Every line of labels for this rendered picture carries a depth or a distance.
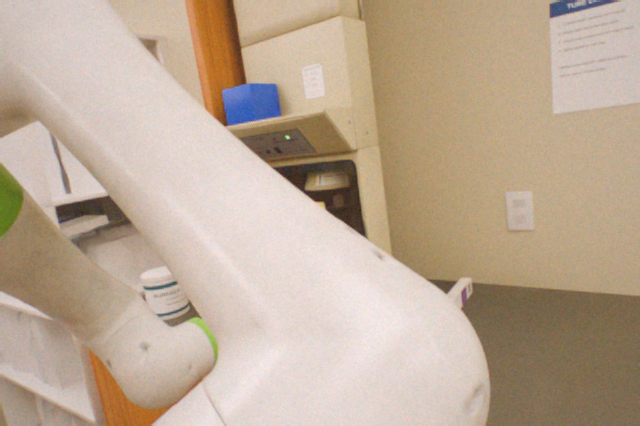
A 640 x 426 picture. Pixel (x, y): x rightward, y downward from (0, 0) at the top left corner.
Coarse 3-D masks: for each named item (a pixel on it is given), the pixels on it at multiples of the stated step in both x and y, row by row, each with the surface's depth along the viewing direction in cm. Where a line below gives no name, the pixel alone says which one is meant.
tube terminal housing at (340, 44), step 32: (320, 32) 102; (352, 32) 102; (256, 64) 115; (288, 64) 109; (352, 64) 102; (288, 96) 111; (352, 96) 101; (288, 160) 116; (320, 160) 110; (352, 160) 105; (384, 224) 114
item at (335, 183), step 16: (288, 176) 116; (304, 176) 113; (320, 176) 110; (336, 176) 107; (352, 176) 104; (304, 192) 114; (320, 192) 111; (336, 192) 108; (352, 192) 105; (336, 208) 109; (352, 208) 106; (352, 224) 108
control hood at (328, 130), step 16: (304, 112) 96; (320, 112) 93; (336, 112) 96; (240, 128) 108; (256, 128) 105; (272, 128) 103; (288, 128) 101; (304, 128) 99; (320, 128) 98; (336, 128) 96; (352, 128) 101; (320, 144) 103; (336, 144) 101; (352, 144) 101
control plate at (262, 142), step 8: (256, 136) 108; (264, 136) 107; (272, 136) 106; (280, 136) 105; (296, 136) 103; (248, 144) 113; (256, 144) 111; (264, 144) 110; (272, 144) 109; (280, 144) 108; (288, 144) 107; (296, 144) 106; (304, 144) 105; (256, 152) 115; (264, 152) 114; (272, 152) 112; (288, 152) 110; (296, 152) 109; (304, 152) 108
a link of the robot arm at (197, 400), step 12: (192, 396) 22; (204, 396) 22; (180, 408) 22; (192, 408) 21; (204, 408) 21; (156, 420) 23; (168, 420) 21; (180, 420) 21; (192, 420) 20; (204, 420) 20; (216, 420) 20
